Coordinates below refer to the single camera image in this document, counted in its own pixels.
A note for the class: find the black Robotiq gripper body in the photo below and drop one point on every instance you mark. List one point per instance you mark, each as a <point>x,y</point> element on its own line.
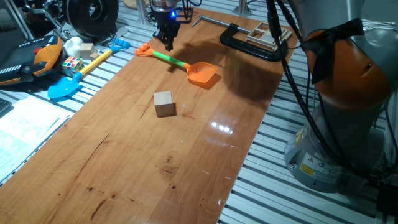
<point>166,18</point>

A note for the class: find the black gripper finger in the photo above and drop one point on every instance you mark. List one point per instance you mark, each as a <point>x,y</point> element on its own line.
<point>174,35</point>
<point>164,40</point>

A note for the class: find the white rounded object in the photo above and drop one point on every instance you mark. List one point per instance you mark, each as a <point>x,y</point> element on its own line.
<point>73,46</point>

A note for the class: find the tiny wooden block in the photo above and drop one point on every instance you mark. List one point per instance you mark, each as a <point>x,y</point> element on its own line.
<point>94,56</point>

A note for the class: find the black C-clamp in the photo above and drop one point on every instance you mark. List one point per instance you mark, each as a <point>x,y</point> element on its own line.
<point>245,48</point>

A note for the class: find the small wooden block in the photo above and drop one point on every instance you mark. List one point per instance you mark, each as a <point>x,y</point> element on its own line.
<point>87,50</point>

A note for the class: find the colourful Rubik's cube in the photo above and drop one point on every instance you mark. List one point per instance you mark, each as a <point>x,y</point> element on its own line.
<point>73,66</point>

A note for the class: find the large brown wooden board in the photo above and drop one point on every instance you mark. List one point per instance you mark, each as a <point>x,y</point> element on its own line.
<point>140,155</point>

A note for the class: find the black orange teach pendant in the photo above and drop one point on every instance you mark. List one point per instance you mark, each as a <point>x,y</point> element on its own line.
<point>28,59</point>

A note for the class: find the white paper sheets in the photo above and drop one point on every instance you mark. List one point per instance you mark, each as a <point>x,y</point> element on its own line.
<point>28,133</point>

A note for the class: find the black computer keyboard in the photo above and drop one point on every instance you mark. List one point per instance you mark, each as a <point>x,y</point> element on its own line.
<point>3,107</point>

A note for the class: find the upright aluminium post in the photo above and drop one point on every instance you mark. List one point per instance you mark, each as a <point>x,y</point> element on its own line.
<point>242,7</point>

